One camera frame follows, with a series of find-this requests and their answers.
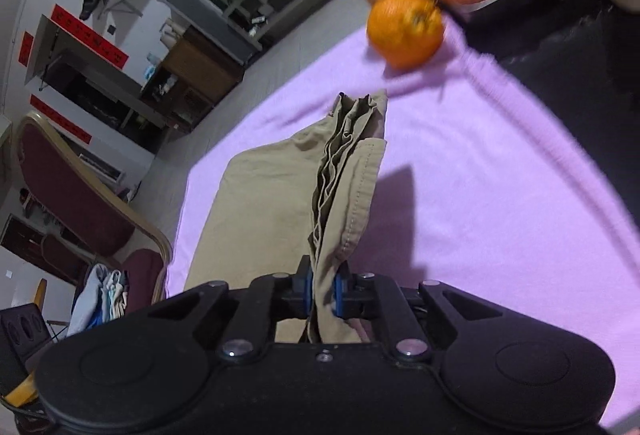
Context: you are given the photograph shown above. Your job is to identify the khaki cargo pants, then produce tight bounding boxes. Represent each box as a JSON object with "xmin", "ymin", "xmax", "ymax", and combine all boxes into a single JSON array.
[{"xmin": 186, "ymin": 91, "xmax": 387, "ymax": 344}]

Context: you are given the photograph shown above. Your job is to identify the pile of light clothes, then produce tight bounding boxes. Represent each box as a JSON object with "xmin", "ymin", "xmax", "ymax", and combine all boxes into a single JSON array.
[{"xmin": 67, "ymin": 264, "xmax": 129, "ymax": 337}]

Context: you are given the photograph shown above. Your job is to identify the purple fleece blanket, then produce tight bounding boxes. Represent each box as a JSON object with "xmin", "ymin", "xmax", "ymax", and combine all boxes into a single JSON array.
[{"xmin": 166, "ymin": 24, "xmax": 639, "ymax": 426}]

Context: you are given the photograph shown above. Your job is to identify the maroon wooden armchair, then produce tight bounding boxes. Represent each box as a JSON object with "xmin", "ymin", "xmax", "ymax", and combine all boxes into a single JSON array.
[{"xmin": 14, "ymin": 112, "xmax": 172, "ymax": 311}]

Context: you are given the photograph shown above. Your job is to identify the brown wooden cabinet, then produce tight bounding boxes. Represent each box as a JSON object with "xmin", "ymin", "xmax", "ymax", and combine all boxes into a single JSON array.
[{"xmin": 140, "ymin": 26, "xmax": 244, "ymax": 135}]

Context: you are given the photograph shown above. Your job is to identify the large orange fruit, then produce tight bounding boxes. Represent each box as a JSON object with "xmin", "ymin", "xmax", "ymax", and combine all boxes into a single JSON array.
[{"xmin": 366, "ymin": 0, "xmax": 445, "ymax": 71}]

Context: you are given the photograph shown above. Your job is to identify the black fruit tray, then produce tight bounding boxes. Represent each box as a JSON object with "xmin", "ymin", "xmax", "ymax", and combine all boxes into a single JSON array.
[{"xmin": 442, "ymin": 0, "xmax": 602, "ymax": 60}]

